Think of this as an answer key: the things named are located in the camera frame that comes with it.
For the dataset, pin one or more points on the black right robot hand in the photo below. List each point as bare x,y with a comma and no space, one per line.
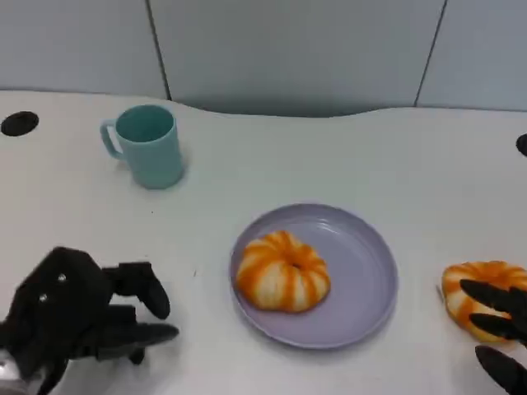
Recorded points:
490,294

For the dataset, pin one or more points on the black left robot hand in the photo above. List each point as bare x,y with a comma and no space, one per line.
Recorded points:
62,304

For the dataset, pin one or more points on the orange and white bread roll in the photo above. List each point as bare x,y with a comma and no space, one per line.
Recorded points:
280,280
477,272

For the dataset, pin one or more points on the lilac plate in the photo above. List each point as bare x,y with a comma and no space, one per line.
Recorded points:
358,263

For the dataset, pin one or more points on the pale green mug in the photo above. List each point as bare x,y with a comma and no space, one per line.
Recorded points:
154,160

